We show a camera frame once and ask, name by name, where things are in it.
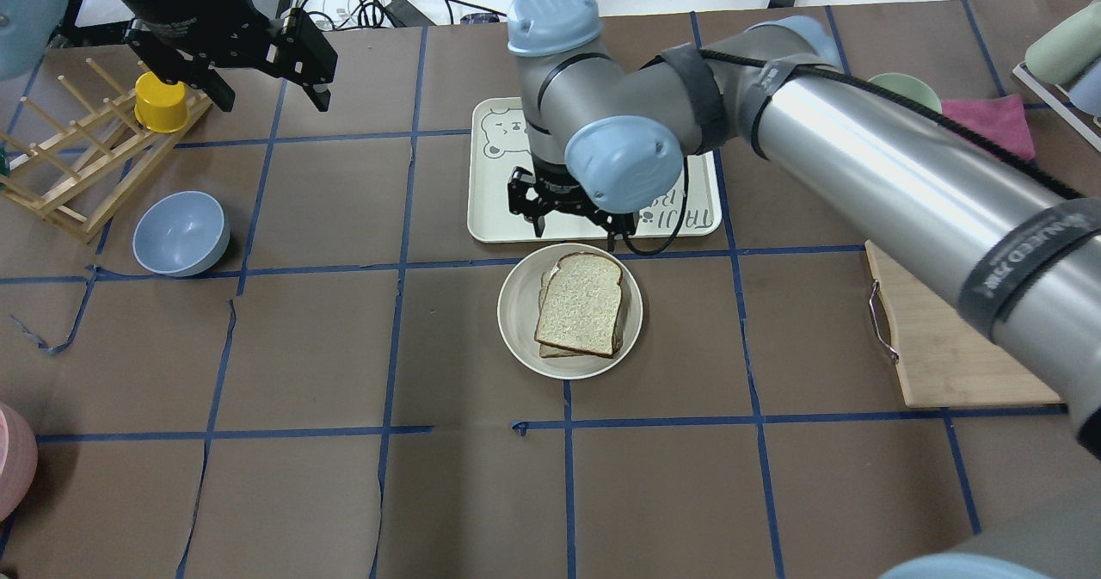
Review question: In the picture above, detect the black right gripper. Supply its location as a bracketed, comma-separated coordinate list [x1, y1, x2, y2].
[506, 157, 637, 254]

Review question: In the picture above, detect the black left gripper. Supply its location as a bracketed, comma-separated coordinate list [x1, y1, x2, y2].
[126, 8, 338, 113]

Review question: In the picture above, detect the bread slice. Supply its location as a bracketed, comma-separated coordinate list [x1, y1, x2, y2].
[538, 270, 623, 359]
[534, 252, 623, 359]

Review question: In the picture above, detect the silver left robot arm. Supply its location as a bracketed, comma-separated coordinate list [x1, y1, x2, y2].
[1, 0, 338, 112]

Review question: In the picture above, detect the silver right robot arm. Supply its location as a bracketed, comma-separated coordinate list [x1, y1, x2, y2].
[506, 0, 1100, 454]

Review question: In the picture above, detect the bread slice on plate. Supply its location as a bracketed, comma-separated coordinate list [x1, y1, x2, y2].
[538, 270, 623, 359]

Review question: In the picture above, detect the cream round plate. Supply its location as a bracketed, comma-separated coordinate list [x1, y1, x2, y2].
[498, 243, 644, 380]

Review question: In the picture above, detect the yellow cup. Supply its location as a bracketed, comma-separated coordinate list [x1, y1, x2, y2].
[133, 72, 190, 133]

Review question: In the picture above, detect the cream bear serving tray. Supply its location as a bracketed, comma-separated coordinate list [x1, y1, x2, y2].
[467, 96, 721, 244]

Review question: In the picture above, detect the black power adapter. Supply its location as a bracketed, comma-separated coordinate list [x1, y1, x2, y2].
[383, 0, 437, 28]

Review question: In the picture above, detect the blue bowl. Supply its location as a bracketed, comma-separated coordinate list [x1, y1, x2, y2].
[132, 190, 231, 278]

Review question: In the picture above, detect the wooden dish rack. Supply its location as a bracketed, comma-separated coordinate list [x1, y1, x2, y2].
[3, 57, 212, 244]

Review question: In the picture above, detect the light green bowl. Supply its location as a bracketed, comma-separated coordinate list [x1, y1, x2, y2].
[869, 72, 942, 114]

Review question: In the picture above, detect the wooden cutting board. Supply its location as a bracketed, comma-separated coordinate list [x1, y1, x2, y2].
[864, 241, 1061, 408]

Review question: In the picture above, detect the pink bowl with ice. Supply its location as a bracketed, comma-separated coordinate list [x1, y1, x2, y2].
[1, 403, 39, 521]

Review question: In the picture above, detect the pink cloth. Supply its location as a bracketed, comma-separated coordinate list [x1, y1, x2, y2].
[941, 94, 1036, 161]

